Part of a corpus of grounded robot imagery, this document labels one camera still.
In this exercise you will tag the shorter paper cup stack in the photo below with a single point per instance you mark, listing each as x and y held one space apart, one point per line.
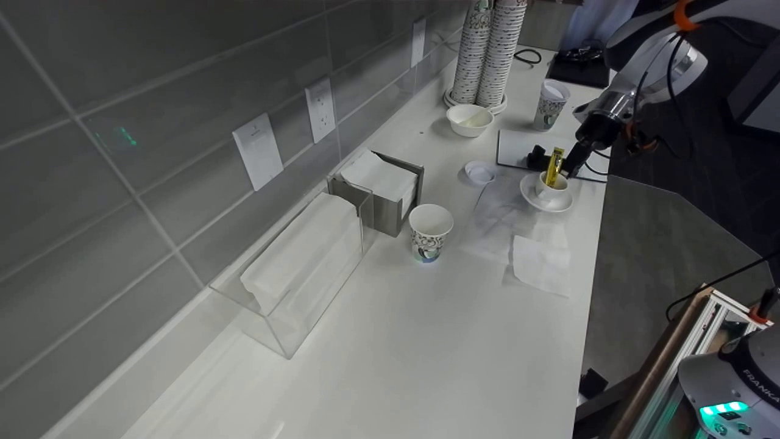
471 49

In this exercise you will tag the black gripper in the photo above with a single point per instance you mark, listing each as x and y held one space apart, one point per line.
600 132

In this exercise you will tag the clear plastic bag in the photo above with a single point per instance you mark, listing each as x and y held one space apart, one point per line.
500 215

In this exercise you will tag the white wall outlet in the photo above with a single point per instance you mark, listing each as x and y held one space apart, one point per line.
321 110
419 42
260 149

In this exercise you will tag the open printed paper cup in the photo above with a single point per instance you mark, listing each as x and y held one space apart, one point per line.
430 239

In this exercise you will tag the white wooden frame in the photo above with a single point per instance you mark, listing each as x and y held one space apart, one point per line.
733 307

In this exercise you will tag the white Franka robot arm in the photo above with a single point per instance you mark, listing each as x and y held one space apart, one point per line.
660 64

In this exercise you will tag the black flat object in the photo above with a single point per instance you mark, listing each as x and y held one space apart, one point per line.
579 70

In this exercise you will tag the black block device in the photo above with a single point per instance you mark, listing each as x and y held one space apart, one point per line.
538 159

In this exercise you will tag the small black box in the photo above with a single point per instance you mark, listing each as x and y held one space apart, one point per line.
593 384

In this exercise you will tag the white rectangular board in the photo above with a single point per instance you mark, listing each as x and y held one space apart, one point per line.
512 148

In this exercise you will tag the white mug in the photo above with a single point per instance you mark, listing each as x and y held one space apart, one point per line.
553 194

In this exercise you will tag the white bowl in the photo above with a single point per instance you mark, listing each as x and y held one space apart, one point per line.
470 120

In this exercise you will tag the small white saucer plate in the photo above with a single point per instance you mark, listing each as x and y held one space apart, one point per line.
536 200

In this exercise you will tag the small white plastic lid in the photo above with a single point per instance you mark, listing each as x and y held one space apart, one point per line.
481 172

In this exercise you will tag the white napkin stack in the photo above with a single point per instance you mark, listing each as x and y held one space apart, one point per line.
378 174

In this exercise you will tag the clear acrylic towel dispenser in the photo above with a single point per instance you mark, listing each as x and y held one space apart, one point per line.
313 324

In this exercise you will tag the light blue fabric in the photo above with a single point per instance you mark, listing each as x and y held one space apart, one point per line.
600 21

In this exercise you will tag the white square paper towel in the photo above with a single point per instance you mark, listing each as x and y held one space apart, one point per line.
545 265

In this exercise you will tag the tall paper cup stack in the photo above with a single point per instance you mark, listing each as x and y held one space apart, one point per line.
503 49

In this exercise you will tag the yellow packet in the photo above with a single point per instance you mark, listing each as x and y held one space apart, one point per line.
555 167

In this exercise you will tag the grey napkin holder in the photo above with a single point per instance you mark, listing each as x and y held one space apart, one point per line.
400 215

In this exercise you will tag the lidded printed paper cup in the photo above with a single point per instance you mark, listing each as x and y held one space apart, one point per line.
553 110

